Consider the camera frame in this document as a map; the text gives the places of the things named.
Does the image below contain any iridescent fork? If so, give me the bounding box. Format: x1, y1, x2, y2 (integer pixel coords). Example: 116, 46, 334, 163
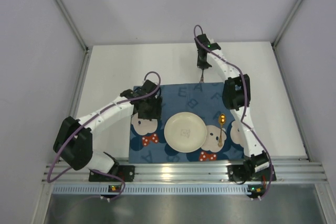
200, 69, 204, 83

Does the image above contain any cream round plate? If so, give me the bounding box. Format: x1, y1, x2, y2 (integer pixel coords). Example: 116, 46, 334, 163
164, 112, 207, 153

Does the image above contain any gold spoon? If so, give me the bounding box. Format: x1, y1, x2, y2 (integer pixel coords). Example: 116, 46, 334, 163
218, 113, 226, 147

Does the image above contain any blue cartoon bear placemat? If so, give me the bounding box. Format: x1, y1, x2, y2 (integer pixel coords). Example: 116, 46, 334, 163
129, 82, 244, 164

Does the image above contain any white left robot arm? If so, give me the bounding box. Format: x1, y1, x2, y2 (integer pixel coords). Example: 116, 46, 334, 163
53, 80, 162, 175

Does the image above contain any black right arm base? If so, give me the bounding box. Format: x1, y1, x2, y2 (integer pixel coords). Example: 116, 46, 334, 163
227, 165, 277, 184

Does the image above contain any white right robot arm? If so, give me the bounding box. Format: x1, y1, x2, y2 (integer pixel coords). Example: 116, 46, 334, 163
194, 34, 274, 178

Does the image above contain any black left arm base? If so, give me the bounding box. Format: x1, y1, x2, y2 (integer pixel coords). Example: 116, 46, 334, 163
88, 165, 135, 182

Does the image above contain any perforated cable duct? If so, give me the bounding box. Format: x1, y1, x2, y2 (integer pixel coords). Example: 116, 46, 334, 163
52, 184, 263, 195

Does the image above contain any left aluminium frame post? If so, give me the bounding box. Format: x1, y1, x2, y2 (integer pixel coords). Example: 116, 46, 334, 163
54, 0, 88, 52

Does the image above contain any aluminium frame post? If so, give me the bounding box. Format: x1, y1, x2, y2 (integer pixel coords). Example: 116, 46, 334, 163
54, 0, 88, 52
271, 0, 305, 49

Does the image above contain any right aluminium frame post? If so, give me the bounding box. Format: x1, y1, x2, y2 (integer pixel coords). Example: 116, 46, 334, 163
271, 0, 305, 49

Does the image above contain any aluminium mounting rail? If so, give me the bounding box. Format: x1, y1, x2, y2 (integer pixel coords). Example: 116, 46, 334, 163
41, 157, 328, 183

